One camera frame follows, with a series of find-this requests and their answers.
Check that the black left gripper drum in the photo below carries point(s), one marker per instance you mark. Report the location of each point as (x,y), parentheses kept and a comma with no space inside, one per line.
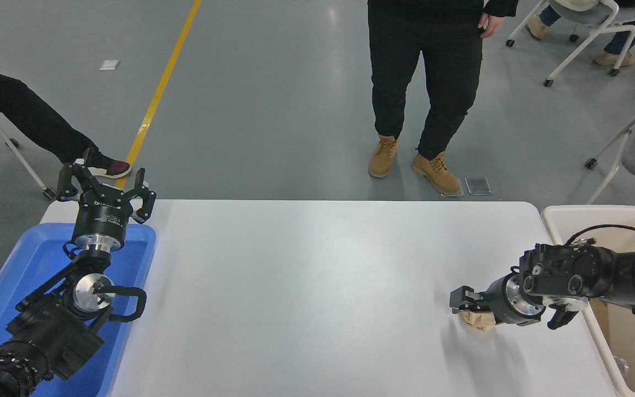
(100,218)

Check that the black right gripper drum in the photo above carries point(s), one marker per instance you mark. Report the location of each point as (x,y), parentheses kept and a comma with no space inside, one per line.
(496,300)

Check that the tan paper ball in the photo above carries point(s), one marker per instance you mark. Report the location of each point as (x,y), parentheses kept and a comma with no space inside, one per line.
(480,321)

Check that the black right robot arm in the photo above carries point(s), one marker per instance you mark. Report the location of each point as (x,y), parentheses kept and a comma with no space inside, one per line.
(571,270)

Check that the person's left hand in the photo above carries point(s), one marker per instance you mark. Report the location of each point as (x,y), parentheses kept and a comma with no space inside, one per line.
(492,26)

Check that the blue plastic tray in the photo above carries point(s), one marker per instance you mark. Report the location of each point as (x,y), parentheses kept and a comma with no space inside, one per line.
(36,259)

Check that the person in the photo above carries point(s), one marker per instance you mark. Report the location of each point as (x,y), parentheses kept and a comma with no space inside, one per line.
(31,116)
(626,33)
(422,66)

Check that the large pale plastic bin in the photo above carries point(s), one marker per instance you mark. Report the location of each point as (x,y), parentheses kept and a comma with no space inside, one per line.
(557,220)

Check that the brown cardboard piece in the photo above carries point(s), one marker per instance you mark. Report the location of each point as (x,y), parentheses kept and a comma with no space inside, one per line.
(599,320)

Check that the metal floor cover plate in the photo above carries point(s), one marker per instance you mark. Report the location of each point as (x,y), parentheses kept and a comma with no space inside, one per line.
(478,186)

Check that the small white floor marker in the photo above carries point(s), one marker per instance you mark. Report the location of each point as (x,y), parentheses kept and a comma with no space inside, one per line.
(109,64)

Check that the crumpled clear plastic piece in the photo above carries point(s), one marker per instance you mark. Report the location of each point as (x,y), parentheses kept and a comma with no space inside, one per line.
(622,368)

